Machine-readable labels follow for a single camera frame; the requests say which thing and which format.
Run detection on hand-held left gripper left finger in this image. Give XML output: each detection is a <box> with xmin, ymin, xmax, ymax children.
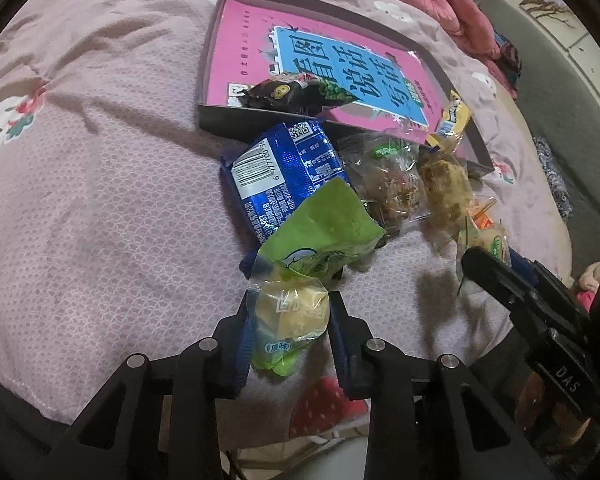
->
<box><xmin>35</xmin><ymin>252</ymin><xmax>259</xmax><ymax>480</ymax></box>

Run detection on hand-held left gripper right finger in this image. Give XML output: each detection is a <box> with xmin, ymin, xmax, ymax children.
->
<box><xmin>327</xmin><ymin>290</ymin><xmax>556</xmax><ymax>480</ymax></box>

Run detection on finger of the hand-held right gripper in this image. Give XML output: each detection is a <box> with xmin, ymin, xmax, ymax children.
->
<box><xmin>461</xmin><ymin>246</ymin><xmax>588</xmax><ymax>356</ymax></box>
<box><xmin>509</xmin><ymin>247</ymin><xmax>581</xmax><ymax>311</ymax></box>

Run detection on round cake packet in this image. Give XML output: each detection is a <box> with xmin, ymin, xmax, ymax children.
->
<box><xmin>455</xmin><ymin>215</ymin><xmax>513</xmax><ymax>296</ymax></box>

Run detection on clear packet of crumbly cake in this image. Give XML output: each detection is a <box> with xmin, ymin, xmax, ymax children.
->
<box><xmin>417</xmin><ymin>147</ymin><xmax>481</xmax><ymax>251</ymax></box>

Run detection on clear packet with green label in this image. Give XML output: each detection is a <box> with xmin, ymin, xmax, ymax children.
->
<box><xmin>337</xmin><ymin>130</ymin><xmax>433</xmax><ymax>236</ymax></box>

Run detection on small yellow snack packet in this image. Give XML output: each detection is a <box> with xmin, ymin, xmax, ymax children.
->
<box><xmin>425</xmin><ymin>89</ymin><xmax>476</xmax><ymax>153</ymax></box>

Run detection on blue biscuit packet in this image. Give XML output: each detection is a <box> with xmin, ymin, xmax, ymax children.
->
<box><xmin>219</xmin><ymin>121</ymin><xmax>353</xmax><ymax>248</ymax></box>

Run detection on dark shallow cardboard box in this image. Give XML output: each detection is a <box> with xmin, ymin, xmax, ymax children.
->
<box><xmin>196</xmin><ymin>0</ymin><xmax>496</xmax><ymax>181</ymax></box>

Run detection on black and green snack packet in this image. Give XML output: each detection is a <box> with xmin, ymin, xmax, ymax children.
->
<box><xmin>241</xmin><ymin>72</ymin><xmax>351</xmax><ymax>118</ymax></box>

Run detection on person's right hand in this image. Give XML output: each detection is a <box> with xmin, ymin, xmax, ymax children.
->
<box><xmin>517</xmin><ymin>372</ymin><xmax>593</xmax><ymax>443</ymax></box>

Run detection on pink plush toy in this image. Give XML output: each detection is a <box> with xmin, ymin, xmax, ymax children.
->
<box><xmin>570</xmin><ymin>260</ymin><xmax>600</xmax><ymax>311</ymax></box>

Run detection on blue patterned cloth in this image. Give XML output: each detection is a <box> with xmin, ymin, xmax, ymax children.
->
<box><xmin>532</xmin><ymin>135</ymin><xmax>576</xmax><ymax>221</ymax></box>

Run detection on grey quilted headboard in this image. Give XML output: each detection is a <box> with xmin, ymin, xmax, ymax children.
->
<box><xmin>472</xmin><ymin>0</ymin><xmax>600</xmax><ymax>281</ymax></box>

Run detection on striped dark clothes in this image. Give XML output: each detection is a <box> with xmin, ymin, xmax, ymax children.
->
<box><xmin>492</xmin><ymin>32</ymin><xmax>523</xmax><ymax>93</ymax></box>

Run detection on wall painting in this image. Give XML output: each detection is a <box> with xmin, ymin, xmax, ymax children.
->
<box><xmin>519</xmin><ymin>0</ymin><xmax>600</xmax><ymax>76</ymax></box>

